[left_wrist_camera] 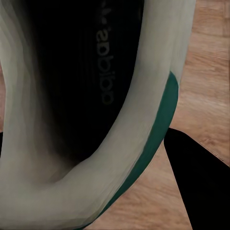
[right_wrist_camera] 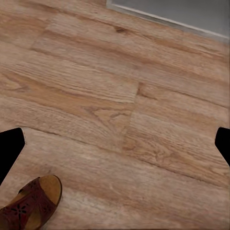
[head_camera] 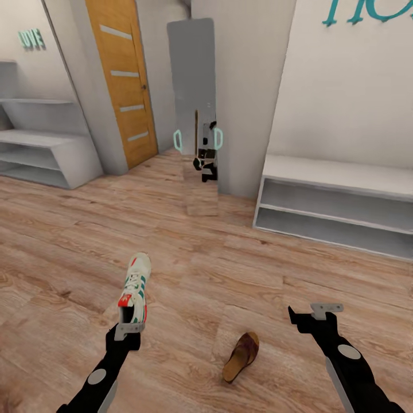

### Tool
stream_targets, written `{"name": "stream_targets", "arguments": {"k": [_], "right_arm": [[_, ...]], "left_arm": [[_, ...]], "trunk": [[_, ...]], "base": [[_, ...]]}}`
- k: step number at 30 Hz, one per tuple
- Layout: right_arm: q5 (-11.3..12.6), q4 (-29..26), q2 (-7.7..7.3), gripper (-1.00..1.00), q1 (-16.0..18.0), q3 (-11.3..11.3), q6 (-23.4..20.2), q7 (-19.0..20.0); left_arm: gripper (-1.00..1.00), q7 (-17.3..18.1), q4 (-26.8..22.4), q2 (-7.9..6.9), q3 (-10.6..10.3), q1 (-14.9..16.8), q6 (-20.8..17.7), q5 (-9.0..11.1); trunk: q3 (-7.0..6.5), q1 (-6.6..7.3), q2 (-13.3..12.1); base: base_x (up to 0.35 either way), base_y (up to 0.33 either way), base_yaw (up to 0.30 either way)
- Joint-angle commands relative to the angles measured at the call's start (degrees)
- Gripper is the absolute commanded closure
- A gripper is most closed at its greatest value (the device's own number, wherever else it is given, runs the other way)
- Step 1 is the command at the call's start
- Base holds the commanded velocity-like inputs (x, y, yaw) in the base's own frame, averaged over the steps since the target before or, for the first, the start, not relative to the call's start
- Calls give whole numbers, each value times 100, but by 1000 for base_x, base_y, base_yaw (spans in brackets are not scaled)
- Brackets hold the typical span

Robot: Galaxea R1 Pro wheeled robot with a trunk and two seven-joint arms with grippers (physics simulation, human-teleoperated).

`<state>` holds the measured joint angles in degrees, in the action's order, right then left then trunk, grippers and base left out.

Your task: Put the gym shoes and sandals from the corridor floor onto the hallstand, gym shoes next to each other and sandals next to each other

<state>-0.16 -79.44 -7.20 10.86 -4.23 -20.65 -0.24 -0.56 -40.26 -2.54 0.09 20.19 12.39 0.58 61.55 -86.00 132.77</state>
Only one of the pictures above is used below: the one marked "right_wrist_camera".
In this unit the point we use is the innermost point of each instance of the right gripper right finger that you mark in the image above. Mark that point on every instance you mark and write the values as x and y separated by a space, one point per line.
222 142

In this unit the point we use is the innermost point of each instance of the sandal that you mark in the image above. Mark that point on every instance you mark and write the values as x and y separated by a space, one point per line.
33 206

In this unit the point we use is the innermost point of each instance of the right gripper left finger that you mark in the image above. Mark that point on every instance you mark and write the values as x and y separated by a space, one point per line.
11 144

